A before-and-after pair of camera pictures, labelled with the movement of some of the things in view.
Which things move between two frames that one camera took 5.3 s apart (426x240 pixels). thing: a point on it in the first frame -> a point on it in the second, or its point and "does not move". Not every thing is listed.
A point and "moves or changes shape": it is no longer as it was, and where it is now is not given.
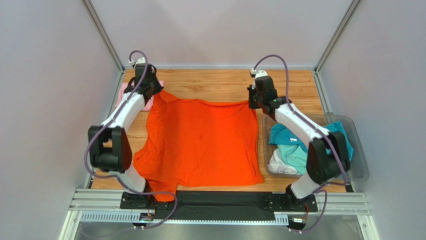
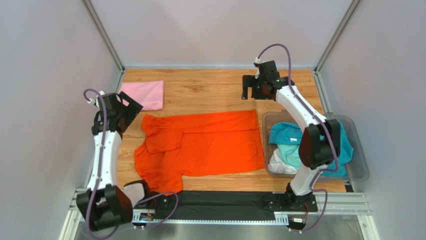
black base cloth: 216,205 does not move
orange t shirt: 193,143 moves or changes shape
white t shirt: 276,164 does not move
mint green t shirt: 294,155 does not move
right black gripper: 254,101 -> 251,86
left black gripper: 158,87 -> 134,108
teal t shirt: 279,134 does not move
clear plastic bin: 285,153 does not move
